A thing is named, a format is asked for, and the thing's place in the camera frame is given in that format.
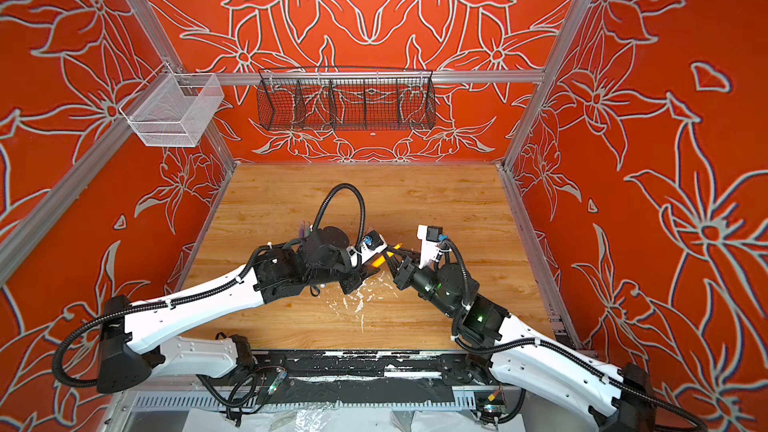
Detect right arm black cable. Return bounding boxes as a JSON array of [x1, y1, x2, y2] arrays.
[[440, 238, 709, 432]]

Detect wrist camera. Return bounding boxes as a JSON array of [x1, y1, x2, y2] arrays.
[[417, 224, 444, 269], [356, 230, 388, 265]]

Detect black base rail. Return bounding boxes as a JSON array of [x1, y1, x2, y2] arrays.
[[200, 347, 499, 412]]

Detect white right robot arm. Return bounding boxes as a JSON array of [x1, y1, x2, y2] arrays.
[[386, 253, 656, 431]]

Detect aluminium right floor rail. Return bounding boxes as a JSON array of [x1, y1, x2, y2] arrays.
[[496, 164, 583, 349]]

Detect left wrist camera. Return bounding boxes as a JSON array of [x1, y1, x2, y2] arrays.
[[356, 230, 388, 265]]

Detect orange marker pen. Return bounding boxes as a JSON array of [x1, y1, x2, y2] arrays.
[[372, 243, 402, 268]]

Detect black wire basket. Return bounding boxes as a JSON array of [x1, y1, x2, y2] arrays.
[[256, 67, 437, 132]]

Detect white wire basket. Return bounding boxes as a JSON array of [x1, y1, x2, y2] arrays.
[[119, 73, 224, 147]]

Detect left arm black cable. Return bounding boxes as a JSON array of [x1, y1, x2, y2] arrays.
[[311, 183, 367, 247]]

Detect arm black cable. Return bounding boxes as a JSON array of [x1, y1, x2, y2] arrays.
[[440, 238, 709, 432], [311, 183, 367, 247]]

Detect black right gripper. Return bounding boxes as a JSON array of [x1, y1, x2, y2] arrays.
[[384, 245, 462, 322]]

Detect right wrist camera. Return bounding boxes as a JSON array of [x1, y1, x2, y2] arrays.
[[417, 224, 444, 269]]

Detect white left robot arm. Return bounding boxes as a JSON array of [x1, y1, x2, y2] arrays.
[[96, 226, 387, 394]]

